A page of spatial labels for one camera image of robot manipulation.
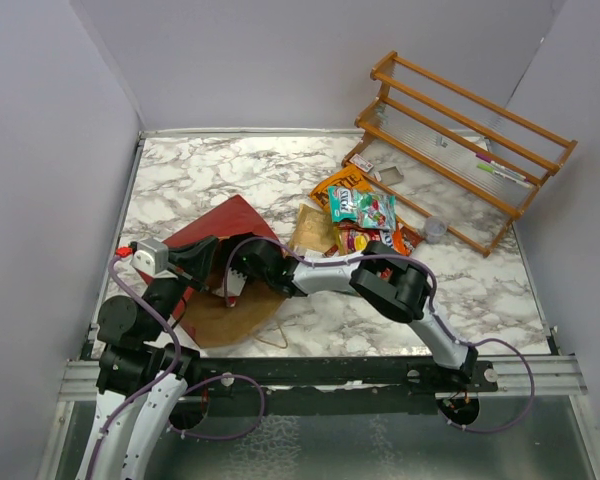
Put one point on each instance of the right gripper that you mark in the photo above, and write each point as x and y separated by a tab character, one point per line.
235	266

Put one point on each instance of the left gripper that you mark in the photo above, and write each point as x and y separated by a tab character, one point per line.
193	259

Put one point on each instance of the brown red paper bag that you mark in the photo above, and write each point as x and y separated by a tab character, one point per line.
206	317

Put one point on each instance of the gold snack bag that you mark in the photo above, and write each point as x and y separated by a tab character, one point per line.
314	234

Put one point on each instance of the orange Fox's fruits candy bag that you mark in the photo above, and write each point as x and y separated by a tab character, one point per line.
351	238

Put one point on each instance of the teal Fox's candy bag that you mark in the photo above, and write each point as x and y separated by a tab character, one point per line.
368	210

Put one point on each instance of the orange Kettle chips bag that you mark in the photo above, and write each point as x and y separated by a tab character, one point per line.
350	177

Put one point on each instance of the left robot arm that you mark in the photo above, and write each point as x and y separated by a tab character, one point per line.
143	370

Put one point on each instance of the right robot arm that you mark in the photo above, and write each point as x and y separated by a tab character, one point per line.
398	287

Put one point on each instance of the small white red card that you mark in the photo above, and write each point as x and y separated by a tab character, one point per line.
361	163

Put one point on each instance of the small grey tray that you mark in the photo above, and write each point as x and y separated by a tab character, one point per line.
391	175

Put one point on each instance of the small clear plastic cup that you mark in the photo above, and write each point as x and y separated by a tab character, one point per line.
434	229

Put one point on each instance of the markers on shelf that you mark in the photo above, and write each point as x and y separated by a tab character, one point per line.
497	169

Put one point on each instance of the wooden orange shelf rack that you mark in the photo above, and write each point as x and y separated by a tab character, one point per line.
432	129

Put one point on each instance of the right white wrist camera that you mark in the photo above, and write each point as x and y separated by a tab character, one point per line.
232	287

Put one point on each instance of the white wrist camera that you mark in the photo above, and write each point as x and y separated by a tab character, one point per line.
232	287
148	256

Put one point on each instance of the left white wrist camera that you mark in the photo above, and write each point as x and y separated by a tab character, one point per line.
148	256

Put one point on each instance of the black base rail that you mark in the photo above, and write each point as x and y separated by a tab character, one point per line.
325	386

